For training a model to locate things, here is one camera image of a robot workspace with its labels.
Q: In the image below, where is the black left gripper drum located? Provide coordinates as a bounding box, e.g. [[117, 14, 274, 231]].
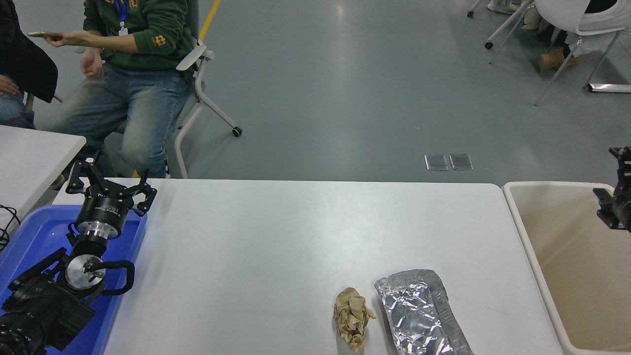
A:
[[75, 192, 132, 230]]

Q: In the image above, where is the silver foil tray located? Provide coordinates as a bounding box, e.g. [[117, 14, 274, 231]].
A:
[[374, 269, 474, 355]]

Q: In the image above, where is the tan paper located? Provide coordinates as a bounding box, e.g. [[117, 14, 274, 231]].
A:
[[333, 287, 377, 352]]

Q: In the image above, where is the person's right hand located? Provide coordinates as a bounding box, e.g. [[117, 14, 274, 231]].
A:
[[80, 47, 105, 79]]

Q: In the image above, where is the person's left hand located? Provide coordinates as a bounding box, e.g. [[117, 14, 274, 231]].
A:
[[43, 30, 85, 48]]

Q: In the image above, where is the white side table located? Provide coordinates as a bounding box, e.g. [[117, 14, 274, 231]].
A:
[[0, 125, 87, 232]]

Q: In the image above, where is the large pale plastic bin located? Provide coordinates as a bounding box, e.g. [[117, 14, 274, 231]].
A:
[[502, 181, 631, 355]]

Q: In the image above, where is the blue plastic tray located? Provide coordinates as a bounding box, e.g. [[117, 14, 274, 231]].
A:
[[0, 205, 148, 355]]

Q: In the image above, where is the person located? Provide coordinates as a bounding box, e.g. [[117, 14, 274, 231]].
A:
[[43, 0, 195, 179], [523, 0, 631, 73], [0, 0, 59, 130]]

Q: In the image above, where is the white wheeled office chair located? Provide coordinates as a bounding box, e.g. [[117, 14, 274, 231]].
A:
[[74, 0, 243, 179]]

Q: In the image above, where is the white shell chair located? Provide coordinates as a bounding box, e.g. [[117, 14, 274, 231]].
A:
[[533, 0, 631, 107]]

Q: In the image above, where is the white wheeled table leg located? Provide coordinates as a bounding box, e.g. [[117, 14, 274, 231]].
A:
[[466, 0, 535, 50]]

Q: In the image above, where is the grey chair frame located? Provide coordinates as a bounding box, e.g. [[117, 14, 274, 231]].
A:
[[22, 91, 64, 111]]

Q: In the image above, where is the black cable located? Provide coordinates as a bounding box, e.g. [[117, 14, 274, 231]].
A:
[[0, 205, 21, 253]]

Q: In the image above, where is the white badge blue lanyard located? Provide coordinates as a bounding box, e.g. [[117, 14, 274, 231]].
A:
[[116, 0, 130, 36]]

